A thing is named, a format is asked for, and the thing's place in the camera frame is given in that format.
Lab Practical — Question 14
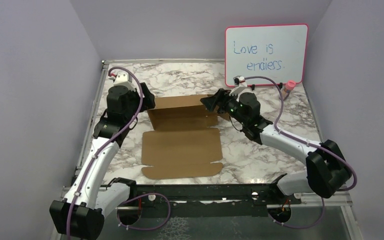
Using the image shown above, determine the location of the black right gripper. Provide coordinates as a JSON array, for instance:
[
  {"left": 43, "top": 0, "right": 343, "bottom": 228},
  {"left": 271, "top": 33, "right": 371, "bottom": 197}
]
[{"left": 200, "top": 88, "right": 248, "bottom": 126}]

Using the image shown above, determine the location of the brown cardboard box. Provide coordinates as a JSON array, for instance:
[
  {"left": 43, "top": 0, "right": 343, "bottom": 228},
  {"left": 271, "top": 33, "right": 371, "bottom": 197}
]
[{"left": 141, "top": 94, "right": 223, "bottom": 180}]

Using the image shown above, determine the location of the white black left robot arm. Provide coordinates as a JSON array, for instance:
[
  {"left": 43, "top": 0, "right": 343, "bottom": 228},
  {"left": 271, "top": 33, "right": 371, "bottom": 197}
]
[{"left": 49, "top": 82, "right": 156, "bottom": 240}]

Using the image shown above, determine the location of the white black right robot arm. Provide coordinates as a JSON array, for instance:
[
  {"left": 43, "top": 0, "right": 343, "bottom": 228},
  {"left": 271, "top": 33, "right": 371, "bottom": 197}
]
[{"left": 200, "top": 88, "right": 356, "bottom": 204}]

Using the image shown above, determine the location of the pink lidded marker jar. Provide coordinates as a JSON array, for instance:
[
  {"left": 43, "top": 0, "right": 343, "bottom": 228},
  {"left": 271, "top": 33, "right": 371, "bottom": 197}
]
[{"left": 281, "top": 80, "right": 297, "bottom": 100}]

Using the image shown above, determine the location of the pink framed whiteboard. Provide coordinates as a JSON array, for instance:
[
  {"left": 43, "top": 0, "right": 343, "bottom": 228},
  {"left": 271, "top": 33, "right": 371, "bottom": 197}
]
[{"left": 224, "top": 23, "right": 309, "bottom": 87}]

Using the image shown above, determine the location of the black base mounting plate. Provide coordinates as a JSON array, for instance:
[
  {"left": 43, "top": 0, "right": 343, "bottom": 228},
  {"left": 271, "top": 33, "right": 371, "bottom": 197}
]
[{"left": 70, "top": 177, "right": 303, "bottom": 220}]

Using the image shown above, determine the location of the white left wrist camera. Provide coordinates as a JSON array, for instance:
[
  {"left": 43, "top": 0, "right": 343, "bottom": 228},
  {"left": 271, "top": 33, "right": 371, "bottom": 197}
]
[{"left": 109, "top": 73, "right": 134, "bottom": 89}]

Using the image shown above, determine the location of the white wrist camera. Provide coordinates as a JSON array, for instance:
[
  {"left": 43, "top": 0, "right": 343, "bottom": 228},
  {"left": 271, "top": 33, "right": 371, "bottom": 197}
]
[
  {"left": 229, "top": 76, "right": 248, "bottom": 96},
  {"left": 109, "top": 73, "right": 134, "bottom": 89}
]

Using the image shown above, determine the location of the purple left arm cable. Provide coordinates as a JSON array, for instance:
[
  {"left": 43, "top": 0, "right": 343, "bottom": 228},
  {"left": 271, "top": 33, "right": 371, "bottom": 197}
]
[{"left": 65, "top": 66, "right": 172, "bottom": 240}]

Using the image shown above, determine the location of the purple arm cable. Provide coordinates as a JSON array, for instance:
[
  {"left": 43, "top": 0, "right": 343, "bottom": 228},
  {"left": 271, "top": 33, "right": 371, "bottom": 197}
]
[
  {"left": 65, "top": 66, "right": 172, "bottom": 240},
  {"left": 241, "top": 76, "right": 359, "bottom": 230}
]

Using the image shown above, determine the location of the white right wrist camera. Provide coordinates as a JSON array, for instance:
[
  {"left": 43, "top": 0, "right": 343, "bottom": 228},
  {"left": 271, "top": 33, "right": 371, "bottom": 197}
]
[{"left": 229, "top": 76, "right": 248, "bottom": 96}]

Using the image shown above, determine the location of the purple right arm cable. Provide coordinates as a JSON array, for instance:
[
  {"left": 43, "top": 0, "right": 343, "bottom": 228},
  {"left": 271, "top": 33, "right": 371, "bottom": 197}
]
[{"left": 241, "top": 76, "right": 359, "bottom": 230}]

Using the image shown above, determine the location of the aluminium front frame rail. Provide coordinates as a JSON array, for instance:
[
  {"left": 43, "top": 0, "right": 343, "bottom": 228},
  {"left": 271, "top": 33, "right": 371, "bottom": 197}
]
[{"left": 49, "top": 185, "right": 365, "bottom": 240}]

